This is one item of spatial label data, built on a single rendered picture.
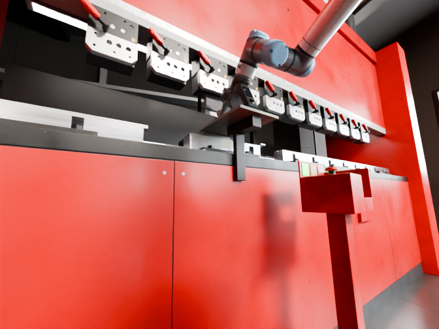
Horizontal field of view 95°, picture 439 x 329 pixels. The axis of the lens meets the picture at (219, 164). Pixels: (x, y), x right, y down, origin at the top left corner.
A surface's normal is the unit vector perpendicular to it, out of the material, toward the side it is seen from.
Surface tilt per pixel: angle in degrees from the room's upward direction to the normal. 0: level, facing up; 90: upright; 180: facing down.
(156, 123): 90
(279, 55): 130
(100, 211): 90
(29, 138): 90
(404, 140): 90
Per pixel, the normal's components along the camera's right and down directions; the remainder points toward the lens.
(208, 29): 0.57, -0.14
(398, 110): -0.83, -0.07
